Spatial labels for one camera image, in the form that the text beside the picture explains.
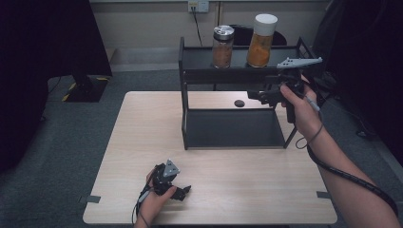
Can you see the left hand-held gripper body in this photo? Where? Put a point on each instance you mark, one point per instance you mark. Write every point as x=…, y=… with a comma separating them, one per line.
x=163, y=182

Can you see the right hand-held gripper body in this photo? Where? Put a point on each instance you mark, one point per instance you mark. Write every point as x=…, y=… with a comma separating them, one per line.
x=293, y=82

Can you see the black two-tier metal rack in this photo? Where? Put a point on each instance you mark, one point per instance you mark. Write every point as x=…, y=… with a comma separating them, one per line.
x=234, y=128

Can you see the orange powder jar white lid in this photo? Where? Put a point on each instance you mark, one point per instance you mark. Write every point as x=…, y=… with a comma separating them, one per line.
x=260, y=47

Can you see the spice jar with silver lid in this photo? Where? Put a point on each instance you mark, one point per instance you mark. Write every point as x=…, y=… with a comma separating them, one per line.
x=222, y=52

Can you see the person's left hand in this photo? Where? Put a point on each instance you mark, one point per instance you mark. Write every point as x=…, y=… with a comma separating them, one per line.
x=152, y=205

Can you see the person's right hand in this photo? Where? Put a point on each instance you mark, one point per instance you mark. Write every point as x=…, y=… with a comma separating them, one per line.
x=307, y=117

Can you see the black round table grommet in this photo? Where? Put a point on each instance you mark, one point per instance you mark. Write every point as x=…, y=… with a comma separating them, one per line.
x=239, y=103

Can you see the black wrist band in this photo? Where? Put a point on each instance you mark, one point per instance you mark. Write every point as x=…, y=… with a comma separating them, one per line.
x=318, y=133

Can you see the black chair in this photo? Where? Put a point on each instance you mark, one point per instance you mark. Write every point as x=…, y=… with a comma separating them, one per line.
x=242, y=36

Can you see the grey tape strip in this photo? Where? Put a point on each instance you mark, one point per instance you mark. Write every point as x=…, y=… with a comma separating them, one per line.
x=90, y=199
x=323, y=195

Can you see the dark curtain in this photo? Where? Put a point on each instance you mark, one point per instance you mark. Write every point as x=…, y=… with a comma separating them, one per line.
x=38, y=63
x=374, y=63

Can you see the black stand base yellow stripes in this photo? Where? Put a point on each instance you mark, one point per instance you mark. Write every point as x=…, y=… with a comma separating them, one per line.
x=84, y=90

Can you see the white wall outlet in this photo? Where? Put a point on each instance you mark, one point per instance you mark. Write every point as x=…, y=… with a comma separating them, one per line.
x=198, y=5

